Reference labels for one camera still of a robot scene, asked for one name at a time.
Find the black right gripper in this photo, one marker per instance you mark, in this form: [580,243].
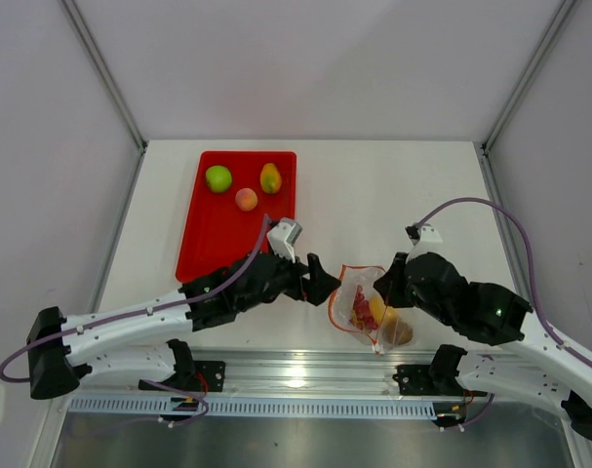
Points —
[388,285]

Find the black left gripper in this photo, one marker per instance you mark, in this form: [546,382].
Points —
[314,290]

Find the clear zip top bag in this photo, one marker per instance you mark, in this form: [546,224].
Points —
[340,304]

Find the orange yellow fruit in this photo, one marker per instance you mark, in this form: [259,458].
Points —
[383,317]

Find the red grape bunch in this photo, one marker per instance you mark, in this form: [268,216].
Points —
[360,314]

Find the brown kiwi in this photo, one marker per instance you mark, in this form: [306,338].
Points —
[397,333]

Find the pink peach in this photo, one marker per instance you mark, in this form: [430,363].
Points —
[246,199]

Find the red plastic tray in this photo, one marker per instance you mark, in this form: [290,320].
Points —
[216,232]

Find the yellow green mango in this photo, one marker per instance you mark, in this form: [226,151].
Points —
[270,179]

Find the green apple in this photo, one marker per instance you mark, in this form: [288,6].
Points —
[218,178]

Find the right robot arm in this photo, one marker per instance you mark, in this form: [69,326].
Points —
[490,314]

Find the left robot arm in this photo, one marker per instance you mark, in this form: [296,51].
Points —
[58,342]

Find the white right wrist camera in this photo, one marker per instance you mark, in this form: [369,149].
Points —
[425,239]

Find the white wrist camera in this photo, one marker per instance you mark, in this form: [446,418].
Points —
[282,237]
[425,239]

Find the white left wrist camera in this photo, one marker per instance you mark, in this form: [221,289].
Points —
[282,237]

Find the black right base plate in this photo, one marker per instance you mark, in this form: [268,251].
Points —
[422,380]

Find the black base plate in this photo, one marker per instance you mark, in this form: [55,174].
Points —
[422,380]
[208,375]

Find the aluminium front rail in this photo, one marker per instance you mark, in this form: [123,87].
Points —
[296,371]

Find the right aluminium frame post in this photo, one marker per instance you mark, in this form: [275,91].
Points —
[539,56]

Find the aluminium frame post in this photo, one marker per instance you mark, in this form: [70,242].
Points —
[539,56]
[89,44]

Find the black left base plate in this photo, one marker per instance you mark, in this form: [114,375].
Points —
[208,375]

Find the white slotted cable duct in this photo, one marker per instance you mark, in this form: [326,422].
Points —
[255,407]

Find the left aluminium frame post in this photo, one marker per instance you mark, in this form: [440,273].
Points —
[89,44]

